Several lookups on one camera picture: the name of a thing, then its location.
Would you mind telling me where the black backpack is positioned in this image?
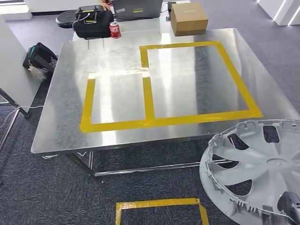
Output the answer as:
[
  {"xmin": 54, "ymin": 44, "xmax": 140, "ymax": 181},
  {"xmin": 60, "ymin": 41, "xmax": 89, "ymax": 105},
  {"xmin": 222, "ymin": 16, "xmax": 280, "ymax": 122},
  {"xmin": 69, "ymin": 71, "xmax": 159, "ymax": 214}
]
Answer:
[{"xmin": 23, "ymin": 42, "xmax": 58, "ymax": 83}]

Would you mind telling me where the pale furry keychain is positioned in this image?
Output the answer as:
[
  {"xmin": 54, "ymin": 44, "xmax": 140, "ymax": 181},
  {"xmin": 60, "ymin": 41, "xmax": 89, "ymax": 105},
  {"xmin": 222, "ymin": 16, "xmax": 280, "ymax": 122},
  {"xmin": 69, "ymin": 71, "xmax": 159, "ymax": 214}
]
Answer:
[{"xmin": 28, "ymin": 63, "xmax": 48, "ymax": 83}]

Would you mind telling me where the white desk with metal legs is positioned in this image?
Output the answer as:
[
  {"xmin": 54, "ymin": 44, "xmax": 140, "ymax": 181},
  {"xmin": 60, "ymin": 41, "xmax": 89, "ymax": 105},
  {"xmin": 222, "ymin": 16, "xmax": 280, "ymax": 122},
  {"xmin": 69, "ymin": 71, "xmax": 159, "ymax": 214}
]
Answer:
[{"xmin": 0, "ymin": 15, "xmax": 43, "ymax": 153}]

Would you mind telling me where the silver wheel hubcap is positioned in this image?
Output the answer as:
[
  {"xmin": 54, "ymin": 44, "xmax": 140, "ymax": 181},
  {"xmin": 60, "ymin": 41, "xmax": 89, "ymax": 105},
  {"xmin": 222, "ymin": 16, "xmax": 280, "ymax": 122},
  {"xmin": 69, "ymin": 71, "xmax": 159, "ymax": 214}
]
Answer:
[{"xmin": 199, "ymin": 119, "xmax": 300, "ymax": 225}]

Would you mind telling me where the yellow floor tape frame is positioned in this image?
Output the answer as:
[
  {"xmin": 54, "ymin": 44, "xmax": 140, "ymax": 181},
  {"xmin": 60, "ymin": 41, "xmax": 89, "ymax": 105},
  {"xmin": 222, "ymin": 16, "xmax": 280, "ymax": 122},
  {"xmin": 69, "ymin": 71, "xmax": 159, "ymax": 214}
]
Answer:
[{"xmin": 115, "ymin": 197, "xmax": 210, "ymax": 225}]

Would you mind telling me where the yellow tape double frame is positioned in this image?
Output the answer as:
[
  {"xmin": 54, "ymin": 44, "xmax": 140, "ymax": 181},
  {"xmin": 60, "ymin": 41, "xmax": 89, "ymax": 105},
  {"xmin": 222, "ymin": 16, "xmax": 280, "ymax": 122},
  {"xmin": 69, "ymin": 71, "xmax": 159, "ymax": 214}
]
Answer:
[{"xmin": 79, "ymin": 41, "xmax": 264, "ymax": 134}]

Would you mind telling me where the steel workbench table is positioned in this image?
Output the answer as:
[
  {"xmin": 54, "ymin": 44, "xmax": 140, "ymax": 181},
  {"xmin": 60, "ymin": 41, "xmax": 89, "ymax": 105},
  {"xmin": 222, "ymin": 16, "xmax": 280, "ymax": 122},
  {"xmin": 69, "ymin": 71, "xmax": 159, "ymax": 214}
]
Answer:
[{"xmin": 30, "ymin": 28, "xmax": 300, "ymax": 178}]

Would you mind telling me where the grey laptop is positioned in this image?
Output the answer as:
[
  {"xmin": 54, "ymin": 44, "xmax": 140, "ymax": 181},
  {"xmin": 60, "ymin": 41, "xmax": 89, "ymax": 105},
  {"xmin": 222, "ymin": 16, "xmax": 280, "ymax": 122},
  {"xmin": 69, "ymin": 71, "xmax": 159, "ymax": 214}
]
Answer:
[{"xmin": 111, "ymin": 0, "xmax": 164, "ymax": 22}]

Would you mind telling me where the black remote controller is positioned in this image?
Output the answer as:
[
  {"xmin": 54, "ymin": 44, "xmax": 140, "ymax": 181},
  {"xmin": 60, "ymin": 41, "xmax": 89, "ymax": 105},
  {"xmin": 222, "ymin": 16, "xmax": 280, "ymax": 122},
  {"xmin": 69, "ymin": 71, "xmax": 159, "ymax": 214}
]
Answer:
[{"xmin": 75, "ymin": 4, "xmax": 105, "ymax": 24}]

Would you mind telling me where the brown cardboard box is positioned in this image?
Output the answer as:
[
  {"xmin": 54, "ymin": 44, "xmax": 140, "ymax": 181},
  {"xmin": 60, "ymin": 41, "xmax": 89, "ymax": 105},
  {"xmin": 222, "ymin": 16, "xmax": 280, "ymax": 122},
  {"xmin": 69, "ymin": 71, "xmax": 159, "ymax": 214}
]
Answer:
[{"xmin": 170, "ymin": 2, "xmax": 209, "ymax": 37}]

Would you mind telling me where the black carry bag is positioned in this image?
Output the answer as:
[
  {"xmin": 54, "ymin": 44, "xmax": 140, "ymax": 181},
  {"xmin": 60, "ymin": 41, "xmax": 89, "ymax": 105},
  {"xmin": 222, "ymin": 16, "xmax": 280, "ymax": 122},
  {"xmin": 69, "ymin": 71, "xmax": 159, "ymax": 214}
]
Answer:
[{"xmin": 73, "ymin": 9, "xmax": 115, "ymax": 39}]

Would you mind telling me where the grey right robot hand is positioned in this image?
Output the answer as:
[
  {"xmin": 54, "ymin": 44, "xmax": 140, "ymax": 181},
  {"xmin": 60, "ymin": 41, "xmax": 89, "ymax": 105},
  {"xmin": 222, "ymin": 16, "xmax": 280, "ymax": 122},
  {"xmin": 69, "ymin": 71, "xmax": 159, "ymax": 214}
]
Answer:
[{"xmin": 277, "ymin": 191, "xmax": 300, "ymax": 225}]

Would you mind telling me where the black round stool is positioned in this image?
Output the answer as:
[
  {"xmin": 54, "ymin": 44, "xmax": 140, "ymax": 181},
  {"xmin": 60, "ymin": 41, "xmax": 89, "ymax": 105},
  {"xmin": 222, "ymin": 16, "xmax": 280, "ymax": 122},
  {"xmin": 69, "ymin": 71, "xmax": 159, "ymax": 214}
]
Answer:
[{"xmin": 55, "ymin": 10, "xmax": 78, "ymax": 29}]

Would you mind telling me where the white partition block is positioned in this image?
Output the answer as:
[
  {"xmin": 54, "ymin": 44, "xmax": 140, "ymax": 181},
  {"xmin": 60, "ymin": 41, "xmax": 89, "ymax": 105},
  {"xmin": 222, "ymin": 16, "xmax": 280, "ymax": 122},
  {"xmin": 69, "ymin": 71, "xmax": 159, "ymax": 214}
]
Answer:
[{"xmin": 256, "ymin": 0, "xmax": 300, "ymax": 26}]

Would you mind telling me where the red cola can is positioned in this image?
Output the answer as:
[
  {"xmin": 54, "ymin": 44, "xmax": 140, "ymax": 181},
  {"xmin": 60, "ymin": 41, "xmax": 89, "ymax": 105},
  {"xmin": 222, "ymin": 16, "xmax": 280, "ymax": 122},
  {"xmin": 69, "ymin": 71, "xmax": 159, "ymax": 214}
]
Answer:
[{"xmin": 109, "ymin": 21, "xmax": 121, "ymax": 39}]

